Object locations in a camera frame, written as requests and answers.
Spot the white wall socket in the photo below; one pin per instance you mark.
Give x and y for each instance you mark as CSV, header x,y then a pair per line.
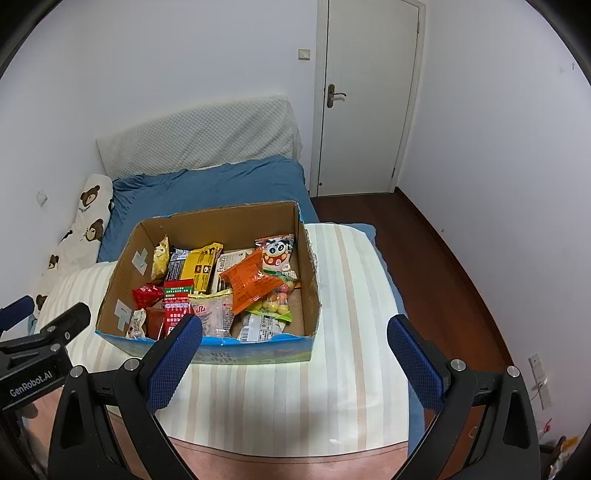
x,y
541,381
42,197

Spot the striped blanket with cat print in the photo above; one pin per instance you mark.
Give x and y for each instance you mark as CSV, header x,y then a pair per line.
x,y
346,323

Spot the white quilted headboard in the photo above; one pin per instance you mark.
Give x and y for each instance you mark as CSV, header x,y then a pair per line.
x,y
198,134

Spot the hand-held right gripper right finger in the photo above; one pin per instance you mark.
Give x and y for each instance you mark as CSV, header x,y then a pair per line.
x,y
415,360

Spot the orange panda snack packet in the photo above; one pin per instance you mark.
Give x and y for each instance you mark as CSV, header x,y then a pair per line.
x,y
276,253

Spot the black snack packet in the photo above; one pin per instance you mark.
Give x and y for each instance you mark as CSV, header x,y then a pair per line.
x,y
177,264

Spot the red and green snack packet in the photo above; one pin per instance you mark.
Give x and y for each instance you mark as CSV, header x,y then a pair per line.
x,y
178,300

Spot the yellow panda snack packet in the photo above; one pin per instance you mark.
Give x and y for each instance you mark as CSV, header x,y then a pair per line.
x,y
160,258

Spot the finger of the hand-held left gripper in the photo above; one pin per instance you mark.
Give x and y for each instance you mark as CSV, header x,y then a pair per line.
x,y
16,311
64,325

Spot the yellowish bag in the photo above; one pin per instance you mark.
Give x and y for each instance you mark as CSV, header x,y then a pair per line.
x,y
561,457

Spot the white light switch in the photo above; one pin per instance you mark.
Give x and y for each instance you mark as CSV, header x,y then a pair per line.
x,y
304,54

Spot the cardboard box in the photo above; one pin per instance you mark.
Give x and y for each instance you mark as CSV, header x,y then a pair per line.
x,y
258,351

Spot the dark red snack packet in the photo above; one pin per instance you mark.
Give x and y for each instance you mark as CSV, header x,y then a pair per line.
x,y
155,323

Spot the colourful candy ball packet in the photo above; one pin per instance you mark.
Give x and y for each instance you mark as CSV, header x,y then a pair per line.
x,y
272,302

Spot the translucent packet with red logo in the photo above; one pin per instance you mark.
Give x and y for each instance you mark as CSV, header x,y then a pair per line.
x,y
212,314

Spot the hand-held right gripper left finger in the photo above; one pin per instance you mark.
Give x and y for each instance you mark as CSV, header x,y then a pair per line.
x,y
175,364

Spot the small white snack packet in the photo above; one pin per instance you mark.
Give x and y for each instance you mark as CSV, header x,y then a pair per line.
x,y
136,323

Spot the white and green snack packet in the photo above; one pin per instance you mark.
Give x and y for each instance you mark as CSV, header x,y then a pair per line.
x,y
261,328

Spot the white cookie packet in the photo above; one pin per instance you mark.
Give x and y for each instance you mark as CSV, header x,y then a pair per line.
x,y
226,259

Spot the plain orange snack packet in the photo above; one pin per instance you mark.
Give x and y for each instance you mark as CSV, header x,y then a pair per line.
x,y
247,281

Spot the white door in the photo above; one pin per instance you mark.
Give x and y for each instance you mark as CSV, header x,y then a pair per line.
x,y
364,115

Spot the small red snack packet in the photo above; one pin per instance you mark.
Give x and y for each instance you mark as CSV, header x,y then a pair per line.
x,y
147,295

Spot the white bear print pillow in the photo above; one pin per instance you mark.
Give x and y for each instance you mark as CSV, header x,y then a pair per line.
x,y
87,221

